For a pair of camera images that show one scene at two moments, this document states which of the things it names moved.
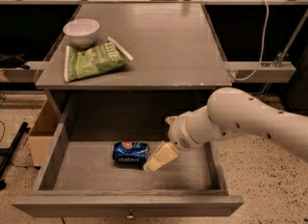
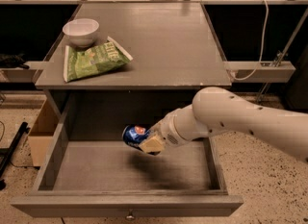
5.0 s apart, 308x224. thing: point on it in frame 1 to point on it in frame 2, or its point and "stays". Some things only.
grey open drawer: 78,177 stays
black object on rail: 8,61 stays
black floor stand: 7,153 stays
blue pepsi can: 129,152 to 134,134
